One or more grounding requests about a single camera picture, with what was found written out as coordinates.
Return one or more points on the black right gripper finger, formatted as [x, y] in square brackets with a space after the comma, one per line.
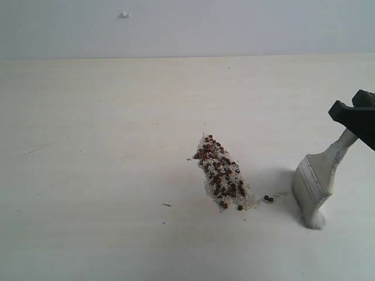
[363, 99]
[358, 120]

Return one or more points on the white-bristle paintbrush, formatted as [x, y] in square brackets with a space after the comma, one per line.
[312, 182]

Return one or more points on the white wall hook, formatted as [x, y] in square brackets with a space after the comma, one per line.
[124, 15]

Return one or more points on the scattered brown pellets and rice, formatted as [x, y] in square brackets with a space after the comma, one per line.
[224, 183]

